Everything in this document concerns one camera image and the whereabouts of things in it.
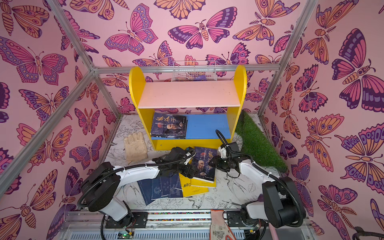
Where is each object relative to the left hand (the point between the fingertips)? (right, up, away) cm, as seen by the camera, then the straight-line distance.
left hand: (196, 168), depth 83 cm
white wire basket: (-1, +56, +11) cm, 57 cm away
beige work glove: (-41, +10, +17) cm, 45 cm away
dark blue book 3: (-11, -9, -2) cm, 15 cm away
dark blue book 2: (-17, -10, -2) cm, 20 cm away
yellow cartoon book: (-5, -11, -3) cm, 12 cm away
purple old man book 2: (+3, +2, +6) cm, 7 cm away
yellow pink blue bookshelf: (-5, +34, +42) cm, 54 cm away
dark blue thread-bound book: (-28, -11, 0) cm, 30 cm away
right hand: (+9, +2, +3) cm, 10 cm away
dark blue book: (-21, -12, -4) cm, 25 cm away
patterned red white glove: (+11, -26, -13) cm, 31 cm away
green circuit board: (-35, -30, -11) cm, 47 cm away
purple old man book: (-17, +24, +7) cm, 30 cm away
